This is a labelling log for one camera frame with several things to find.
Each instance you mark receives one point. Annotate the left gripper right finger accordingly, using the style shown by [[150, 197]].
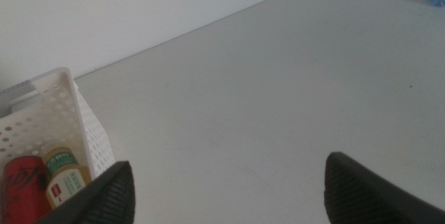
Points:
[[358, 196]]

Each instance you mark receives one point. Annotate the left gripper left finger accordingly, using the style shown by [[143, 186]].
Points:
[[107, 199]]

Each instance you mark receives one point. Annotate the red cola can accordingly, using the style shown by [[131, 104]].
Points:
[[21, 196]]

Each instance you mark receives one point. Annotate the white perforated plastic basket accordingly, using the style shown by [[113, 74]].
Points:
[[52, 81]]

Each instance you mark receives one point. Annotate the yellow tea bottle green label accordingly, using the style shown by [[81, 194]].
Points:
[[66, 182]]

